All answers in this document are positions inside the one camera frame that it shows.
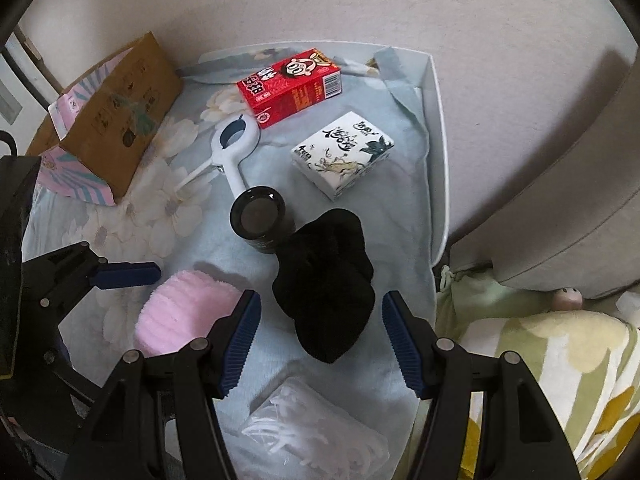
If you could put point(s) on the grey sofa cushion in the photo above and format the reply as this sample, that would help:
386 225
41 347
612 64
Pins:
575 200

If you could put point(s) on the pink fluffy towel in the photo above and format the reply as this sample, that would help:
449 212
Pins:
185 310

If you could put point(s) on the white printed box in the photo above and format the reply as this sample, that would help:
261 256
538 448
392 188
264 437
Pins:
340 160

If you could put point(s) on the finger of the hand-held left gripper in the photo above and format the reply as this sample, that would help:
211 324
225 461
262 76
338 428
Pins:
127 275

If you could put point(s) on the black cylindrical jar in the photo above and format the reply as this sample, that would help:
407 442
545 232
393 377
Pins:
257 220

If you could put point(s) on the green yellow floral blanket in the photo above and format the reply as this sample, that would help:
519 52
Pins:
550 360

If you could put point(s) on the brown cardboard box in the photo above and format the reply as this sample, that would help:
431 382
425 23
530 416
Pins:
115 110

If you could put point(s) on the white small table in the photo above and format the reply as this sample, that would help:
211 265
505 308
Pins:
440 185

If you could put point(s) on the red drink carton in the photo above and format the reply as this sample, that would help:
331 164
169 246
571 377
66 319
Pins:
285 95

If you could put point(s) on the white plastic clip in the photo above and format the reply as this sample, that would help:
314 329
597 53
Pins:
232 172

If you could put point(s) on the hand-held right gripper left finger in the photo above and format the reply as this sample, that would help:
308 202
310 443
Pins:
243 345

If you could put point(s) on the clear plastic bag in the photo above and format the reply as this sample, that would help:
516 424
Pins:
310 425

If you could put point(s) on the blue floral cloth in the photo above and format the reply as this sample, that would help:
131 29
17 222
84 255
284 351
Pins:
390 220

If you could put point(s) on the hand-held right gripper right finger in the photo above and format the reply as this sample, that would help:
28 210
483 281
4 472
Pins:
398 345

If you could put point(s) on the small pink toy figure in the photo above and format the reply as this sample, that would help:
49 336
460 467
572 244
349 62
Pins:
567 299

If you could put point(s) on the white window frame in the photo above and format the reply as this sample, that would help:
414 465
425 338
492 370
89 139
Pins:
10 90

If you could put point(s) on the black sock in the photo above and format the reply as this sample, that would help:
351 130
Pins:
325 285

